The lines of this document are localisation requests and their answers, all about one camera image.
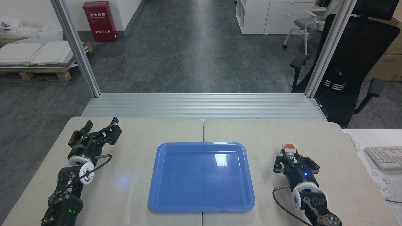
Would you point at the grey and white office chair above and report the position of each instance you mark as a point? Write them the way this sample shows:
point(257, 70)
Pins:
point(306, 23)

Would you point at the blue plastic tray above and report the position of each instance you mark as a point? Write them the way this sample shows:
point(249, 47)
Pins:
point(201, 179)

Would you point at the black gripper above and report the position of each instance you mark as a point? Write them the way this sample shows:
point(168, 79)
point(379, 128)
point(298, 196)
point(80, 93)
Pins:
point(300, 175)
point(84, 148)

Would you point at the white drawer cabinet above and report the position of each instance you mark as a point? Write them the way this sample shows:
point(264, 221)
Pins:
point(267, 15)

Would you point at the brown cardboard box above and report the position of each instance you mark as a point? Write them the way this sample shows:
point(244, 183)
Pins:
point(388, 62)

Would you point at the silver aluminium rail platform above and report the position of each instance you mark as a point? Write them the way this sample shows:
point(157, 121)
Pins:
point(201, 106)

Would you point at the white power strip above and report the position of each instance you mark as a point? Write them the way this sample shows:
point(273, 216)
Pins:
point(383, 183)

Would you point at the silver aluminium post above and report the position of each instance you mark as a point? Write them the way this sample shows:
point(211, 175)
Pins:
point(78, 53)
point(328, 50)

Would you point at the wooden pallet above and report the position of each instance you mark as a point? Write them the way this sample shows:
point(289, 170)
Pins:
point(44, 73)

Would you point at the green push button switch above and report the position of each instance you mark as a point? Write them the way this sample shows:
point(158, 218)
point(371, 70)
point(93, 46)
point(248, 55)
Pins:
point(289, 148)

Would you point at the red fire extinguisher box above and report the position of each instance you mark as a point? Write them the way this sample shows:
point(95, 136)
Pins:
point(100, 22)

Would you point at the white desk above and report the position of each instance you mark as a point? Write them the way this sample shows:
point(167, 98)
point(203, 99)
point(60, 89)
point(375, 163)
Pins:
point(370, 138)

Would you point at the stack of white boards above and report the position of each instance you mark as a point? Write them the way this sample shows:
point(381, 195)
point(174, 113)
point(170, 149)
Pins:
point(31, 53)

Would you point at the black office chair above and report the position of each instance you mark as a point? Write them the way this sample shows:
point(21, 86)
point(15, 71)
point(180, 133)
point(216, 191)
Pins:
point(361, 62)

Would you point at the white packing foam pile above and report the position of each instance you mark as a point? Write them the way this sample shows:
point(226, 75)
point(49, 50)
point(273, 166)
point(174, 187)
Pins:
point(28, 33)

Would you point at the white keyboard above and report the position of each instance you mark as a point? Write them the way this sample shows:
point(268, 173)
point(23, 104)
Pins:
point(384, 157)

